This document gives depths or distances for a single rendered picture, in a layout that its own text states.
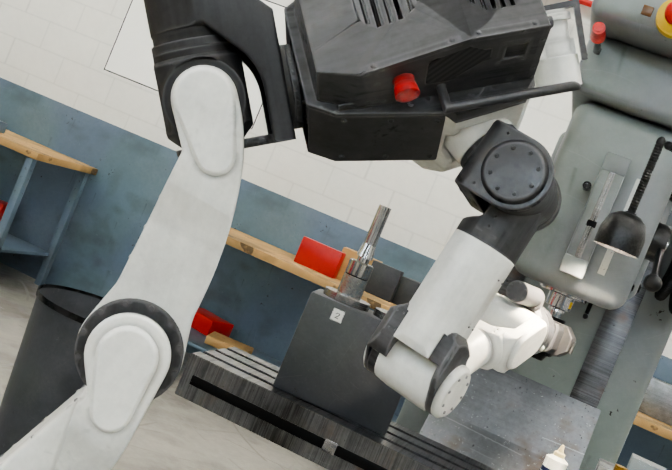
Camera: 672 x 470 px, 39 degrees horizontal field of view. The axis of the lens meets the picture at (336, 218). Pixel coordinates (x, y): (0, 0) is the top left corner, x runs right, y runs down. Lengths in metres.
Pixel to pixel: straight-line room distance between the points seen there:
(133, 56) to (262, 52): 5.55
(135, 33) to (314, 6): 5.64
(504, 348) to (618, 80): 0.50
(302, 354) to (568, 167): 0.57
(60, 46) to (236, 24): 5.85
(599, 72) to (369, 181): 4.53
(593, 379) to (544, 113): 4.06
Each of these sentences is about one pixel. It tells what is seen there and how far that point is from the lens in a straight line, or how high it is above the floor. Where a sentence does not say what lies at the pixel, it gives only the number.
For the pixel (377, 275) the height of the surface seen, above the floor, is 1.00.
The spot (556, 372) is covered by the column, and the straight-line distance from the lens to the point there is 2.10.
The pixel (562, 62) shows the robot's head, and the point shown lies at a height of 1.61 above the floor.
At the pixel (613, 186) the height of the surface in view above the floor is 1.50.
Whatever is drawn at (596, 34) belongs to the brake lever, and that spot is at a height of 1.69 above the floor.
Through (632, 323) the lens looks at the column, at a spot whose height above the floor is 1.30.
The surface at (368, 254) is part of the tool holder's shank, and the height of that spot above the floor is 1.24.
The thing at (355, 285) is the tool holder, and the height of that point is 1.18.
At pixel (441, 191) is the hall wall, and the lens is 6.02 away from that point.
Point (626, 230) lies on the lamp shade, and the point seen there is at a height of 1.43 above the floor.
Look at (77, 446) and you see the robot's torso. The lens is 1.33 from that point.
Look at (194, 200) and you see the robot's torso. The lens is 1.26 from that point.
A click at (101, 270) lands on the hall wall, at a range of 6.69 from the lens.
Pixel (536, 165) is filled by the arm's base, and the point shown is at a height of 1.44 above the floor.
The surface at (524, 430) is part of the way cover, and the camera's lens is 2.07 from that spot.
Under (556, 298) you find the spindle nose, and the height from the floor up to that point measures 1.29.
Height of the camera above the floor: 1.30
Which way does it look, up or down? 1 degrees down
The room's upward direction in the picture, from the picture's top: 23 degrees clockwise
